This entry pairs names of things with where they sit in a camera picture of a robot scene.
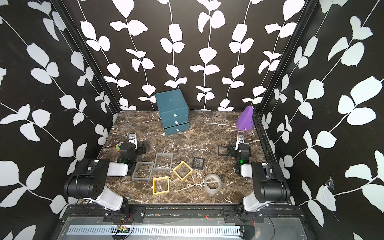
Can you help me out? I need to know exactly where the grey brooch box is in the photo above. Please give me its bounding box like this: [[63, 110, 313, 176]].
[[132, 162, 154, 181], [154, 153, 173, 171]]

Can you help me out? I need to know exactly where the small black brooch box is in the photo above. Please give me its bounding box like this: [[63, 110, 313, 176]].
[[192, 157, 205, 170]]

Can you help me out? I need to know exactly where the teal drawer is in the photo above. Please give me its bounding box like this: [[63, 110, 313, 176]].
[[162, 115, 189, 128], [164, 123, 190, 135], [159, 108, 189, 121]]

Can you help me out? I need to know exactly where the teal top drawer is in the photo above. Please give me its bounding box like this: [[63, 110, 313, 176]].
[[159, 108, 189, 121]]

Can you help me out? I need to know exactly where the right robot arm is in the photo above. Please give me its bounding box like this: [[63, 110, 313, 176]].
[[227, 143, 291, 213]]

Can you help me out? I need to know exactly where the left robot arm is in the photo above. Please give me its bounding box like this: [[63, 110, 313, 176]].
[[64, 140, 146, 214]]

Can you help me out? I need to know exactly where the yellow brooch box lower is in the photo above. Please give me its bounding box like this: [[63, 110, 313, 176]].
[[153, 176, 170, 196]]

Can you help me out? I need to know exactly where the yellow brooch box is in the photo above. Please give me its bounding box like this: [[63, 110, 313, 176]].
[[153, 176, 170, 196], [173, 161, 193, 181]]

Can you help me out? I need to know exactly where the yellow brooch box upper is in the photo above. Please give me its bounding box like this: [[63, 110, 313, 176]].
[[173, 161, 193, 181]]

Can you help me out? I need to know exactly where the teal drawer cabinet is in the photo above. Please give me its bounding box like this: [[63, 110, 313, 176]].
[[154, 89, 191, 136]]

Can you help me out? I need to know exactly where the teal bottom drawer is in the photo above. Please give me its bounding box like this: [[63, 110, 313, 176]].
[[164, 123, 190, 135]]

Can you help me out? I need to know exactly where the small yellow blue toy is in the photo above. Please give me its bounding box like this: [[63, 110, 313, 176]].
[[116, 143, 122, 151]]

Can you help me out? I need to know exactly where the purple wedge block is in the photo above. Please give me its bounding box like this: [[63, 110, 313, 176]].
[[236, 106, 254, 131]]

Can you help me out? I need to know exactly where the clear tape roll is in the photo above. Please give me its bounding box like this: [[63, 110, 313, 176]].
[[204, 174, 222, 195]]

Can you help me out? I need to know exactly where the small circuit board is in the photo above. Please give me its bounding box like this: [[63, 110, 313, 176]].
[[111, 225, 132, 235]]

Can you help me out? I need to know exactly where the white perforated strip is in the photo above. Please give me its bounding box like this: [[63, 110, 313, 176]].
[[65, 225, 243, 238]]

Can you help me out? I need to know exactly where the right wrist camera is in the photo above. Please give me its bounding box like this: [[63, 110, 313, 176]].
[[235, 135, 244, 151]]

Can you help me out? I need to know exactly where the black front rail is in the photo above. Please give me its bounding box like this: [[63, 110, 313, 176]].
[[61, 204, 307, 225]]

